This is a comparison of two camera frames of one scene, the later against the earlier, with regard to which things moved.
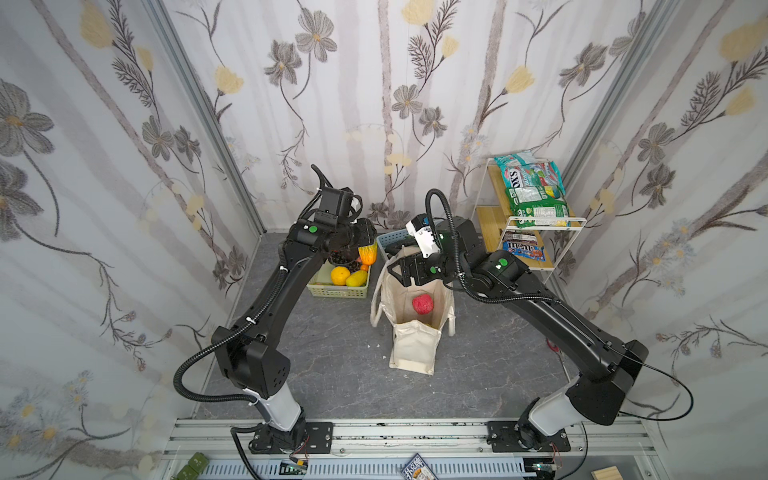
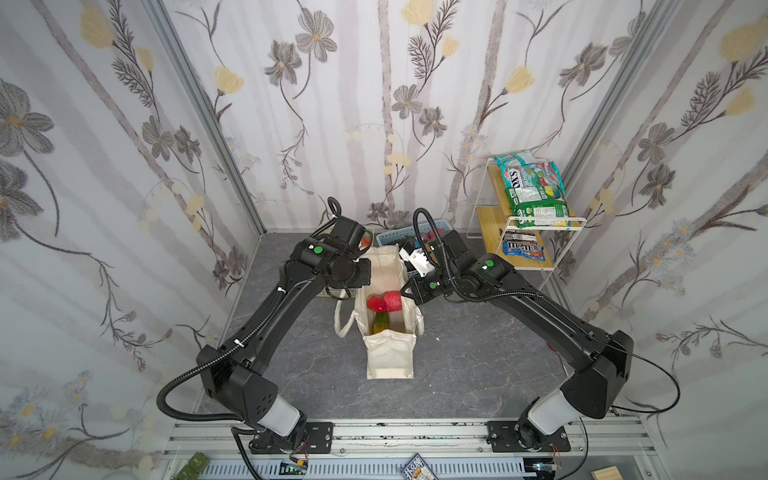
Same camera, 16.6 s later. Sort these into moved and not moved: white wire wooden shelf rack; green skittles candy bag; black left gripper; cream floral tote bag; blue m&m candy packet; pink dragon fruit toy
Moved: pink dragon fruit toy; black left gripper; cream floral tote bag
Not moved: green skittles candy bag; blue m&m candy packet; white wire wooden shelf rack
